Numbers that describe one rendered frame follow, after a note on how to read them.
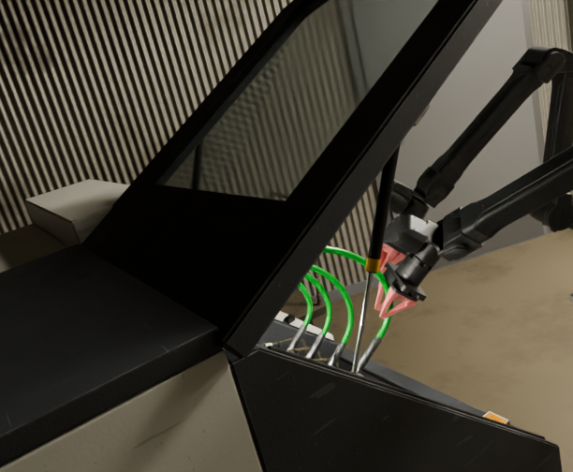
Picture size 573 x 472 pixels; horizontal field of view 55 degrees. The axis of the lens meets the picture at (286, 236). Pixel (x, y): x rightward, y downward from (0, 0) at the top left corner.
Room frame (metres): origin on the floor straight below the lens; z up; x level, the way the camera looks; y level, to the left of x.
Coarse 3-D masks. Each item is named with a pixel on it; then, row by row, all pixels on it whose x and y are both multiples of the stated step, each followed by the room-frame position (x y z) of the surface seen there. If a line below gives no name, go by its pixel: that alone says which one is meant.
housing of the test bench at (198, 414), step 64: (0, 256) 1.41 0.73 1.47; (64, 256) 1.10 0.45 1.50; (0, 320) 0.79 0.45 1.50; (64, 320) 0.72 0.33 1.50; (128, 320) 0.66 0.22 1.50; (192, 320) 0.61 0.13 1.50; (0, 384) 0.57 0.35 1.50; (64, 384) 0.53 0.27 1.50; (128, 384) 0.52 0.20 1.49; (192, 384) 0.55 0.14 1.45; (0, 448) 0.46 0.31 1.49; (64, 448) 0.48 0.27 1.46; (128, 448) 0.51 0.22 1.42; (192, 448) 0.54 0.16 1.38
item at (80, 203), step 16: (48, 192) 1.82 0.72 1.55; (64, 192) 1.71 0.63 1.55; (80, 192) 1.62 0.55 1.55; (96, 192) 1.53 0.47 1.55; (112, 192) 1.45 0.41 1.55; (32, 208) 1.68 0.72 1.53; (48, 208) 1.47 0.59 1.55; (64, 208) 1.40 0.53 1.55; (80, 208) 1.33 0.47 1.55; (96, 208) 1.27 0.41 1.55; (48, 224) 1.50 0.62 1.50; (64, 224) 1.27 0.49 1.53; (80, 224) 1.19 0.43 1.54; (96, 224) 1.21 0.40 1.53; (64, 240) 1.35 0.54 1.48; (80, 240) 1.19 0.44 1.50
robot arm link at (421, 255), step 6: (426, 246) 1.04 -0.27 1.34; (432, 246) 1.04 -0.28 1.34; (420, 252) 1.04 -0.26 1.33; (426, 252) 1.04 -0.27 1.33; (432, 252) 1.03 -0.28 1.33; (420, 258) 1.04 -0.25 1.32; (426, 258) 1.04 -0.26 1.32; (432, 258) 1.04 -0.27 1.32; (438, 258) 1.04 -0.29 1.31; (420, 264) 1.05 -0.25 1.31; (432, 264) 1.04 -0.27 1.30
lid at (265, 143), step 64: (320, 0) 1.41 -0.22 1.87; (384, 0) 1.10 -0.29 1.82; (448, 0) 0.85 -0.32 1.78; (256, 64) 1.38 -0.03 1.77; (320, 64) 1.08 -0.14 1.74; (384, 64) 0.88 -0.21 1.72; (448, 64) 0.76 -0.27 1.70; (192, 128) 1.28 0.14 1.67; (256, 128) 1.05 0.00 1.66; (320, 128) 0.85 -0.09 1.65; (384, 128) 0.69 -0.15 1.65; (128, 192) 1.24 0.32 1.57; (192, 192) 0.97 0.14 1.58; (256, 192) 0.83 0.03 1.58; (320, 192) 0.67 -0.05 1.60; (128, 256) 0.94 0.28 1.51; (192, 256) 0.77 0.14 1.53; (256, 256) 0.65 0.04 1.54; (256, 320) 0.58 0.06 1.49
